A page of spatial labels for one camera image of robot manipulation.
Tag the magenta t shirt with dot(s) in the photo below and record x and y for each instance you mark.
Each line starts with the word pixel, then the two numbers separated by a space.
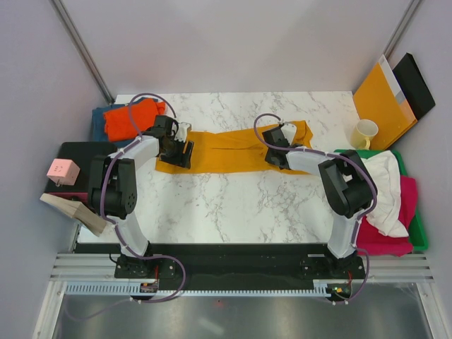
pixel 377 244

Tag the black flat box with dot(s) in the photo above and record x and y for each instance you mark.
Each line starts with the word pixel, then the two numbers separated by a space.
pixel 413 85

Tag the yellow t shirt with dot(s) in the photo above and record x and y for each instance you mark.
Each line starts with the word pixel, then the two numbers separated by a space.
pixel 224 153

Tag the black organizer box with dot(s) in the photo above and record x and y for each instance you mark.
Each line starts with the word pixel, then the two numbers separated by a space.
pixel 88 156

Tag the metal frame post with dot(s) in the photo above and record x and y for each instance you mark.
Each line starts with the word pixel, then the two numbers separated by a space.
pixel 64 16
pixel 402 26

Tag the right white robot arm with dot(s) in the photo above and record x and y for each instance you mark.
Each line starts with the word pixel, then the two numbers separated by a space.
pixel 348 186

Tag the orange yellow envelope folder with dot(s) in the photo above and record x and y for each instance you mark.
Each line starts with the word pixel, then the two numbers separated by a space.
pixel 380 99

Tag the left metal frame post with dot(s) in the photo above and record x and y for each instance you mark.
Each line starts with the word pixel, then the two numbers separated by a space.
pixel 64 16

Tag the right metal frame post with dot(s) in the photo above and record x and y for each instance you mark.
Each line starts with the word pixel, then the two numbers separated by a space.
pixel 402 26

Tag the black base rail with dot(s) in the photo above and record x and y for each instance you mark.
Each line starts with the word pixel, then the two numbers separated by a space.
pixel 233 262

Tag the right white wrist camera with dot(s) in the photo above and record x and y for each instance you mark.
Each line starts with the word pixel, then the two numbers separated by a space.
pixel 289 131

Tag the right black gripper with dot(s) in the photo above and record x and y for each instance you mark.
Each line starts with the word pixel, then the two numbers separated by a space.
pixel 268 157

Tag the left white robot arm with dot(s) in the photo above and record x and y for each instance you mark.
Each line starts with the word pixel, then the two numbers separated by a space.
pixel 112 188

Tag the white t shirt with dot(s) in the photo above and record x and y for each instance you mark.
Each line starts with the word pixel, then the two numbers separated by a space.
pixel 385 173

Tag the white slotted cable duct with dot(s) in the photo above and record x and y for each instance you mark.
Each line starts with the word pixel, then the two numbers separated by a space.
pixel 209 287

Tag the folded blue t shirt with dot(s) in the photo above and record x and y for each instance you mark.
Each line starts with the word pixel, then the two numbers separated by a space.
pixel 98 124

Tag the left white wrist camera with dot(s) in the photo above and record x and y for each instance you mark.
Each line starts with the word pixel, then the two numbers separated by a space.
pixel 183 130

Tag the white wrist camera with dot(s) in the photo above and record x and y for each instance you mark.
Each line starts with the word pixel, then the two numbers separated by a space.
pixel 183 130
pixel 289 131

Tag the pink cube power adapter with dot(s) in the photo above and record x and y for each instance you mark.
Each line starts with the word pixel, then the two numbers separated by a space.
pixel 63 172

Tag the green plastic tray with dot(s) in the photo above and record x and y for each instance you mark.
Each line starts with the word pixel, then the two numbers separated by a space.
pixel 416 232

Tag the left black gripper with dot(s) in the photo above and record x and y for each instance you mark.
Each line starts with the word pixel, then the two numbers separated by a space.
pixel 181 159

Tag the pale yellow mug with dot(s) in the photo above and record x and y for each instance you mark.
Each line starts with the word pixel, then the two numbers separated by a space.
pixel 363 133

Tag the beige book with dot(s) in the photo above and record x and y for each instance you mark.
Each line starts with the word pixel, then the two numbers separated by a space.
pixel 77 210

